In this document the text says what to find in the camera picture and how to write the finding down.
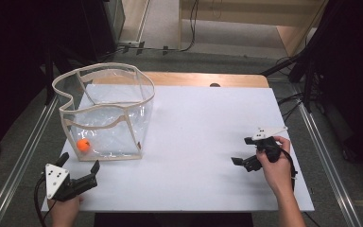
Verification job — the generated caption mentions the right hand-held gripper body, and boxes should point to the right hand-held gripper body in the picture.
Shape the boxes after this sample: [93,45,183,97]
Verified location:
[242,126,288,173]

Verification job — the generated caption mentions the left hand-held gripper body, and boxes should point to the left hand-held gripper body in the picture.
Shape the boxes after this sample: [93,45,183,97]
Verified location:
[44,163,98,202]

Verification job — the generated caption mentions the orange ball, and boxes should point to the orange ball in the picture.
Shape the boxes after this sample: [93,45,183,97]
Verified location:
[76,138,92,153]

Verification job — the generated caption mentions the clear plastic bag beige trim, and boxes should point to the clear plastic bag beige trim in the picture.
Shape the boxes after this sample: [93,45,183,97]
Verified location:
[51,61,156,163]

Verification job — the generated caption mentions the person's left hand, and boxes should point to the person's left hand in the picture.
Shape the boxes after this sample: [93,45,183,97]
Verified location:
[48,195,84,227]

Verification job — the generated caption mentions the person's right hand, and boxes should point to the person's right hand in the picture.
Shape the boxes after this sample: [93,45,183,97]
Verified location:
[255,135,295,198]

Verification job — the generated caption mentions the white table mat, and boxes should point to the white table mat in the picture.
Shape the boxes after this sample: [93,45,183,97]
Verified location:
[41,84,315,213]

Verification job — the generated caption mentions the black metal stand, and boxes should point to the black metal stand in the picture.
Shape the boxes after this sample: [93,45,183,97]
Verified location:
[43,46,57,107]
[260,51,317,114]

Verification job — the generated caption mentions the wooden table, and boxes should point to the wooden table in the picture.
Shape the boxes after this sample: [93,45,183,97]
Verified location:
[91,71,270,89]

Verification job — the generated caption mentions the light wooden shelf unit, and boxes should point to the light wooden shelf unit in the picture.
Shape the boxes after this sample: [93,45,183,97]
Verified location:
[178,0,330,58]

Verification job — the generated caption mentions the black cabinet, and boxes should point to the black cabinet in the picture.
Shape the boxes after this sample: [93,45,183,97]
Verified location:
[80,0,127,61]

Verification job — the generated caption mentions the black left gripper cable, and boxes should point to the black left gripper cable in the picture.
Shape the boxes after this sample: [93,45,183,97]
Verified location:
[33,175,58,227]

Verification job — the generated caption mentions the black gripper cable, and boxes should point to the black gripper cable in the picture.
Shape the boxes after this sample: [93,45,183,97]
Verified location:
[33,175,58,227]
[278,148,299,192]

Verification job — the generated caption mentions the black floor cables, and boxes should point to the black floor cables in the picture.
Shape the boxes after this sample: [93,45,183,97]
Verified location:
[276,91,307,123]

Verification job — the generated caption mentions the aluminium floor rail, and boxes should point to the aluminium floor rail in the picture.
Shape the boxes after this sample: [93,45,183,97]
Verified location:
[0,94,60,227]
[291,84,363,227]

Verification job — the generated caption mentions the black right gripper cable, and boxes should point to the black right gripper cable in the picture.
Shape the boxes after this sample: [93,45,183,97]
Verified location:
[278,148,299,192]

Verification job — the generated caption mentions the black hanging cable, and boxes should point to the black hanging cable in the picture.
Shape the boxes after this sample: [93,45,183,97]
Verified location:
[179,0,200,53]

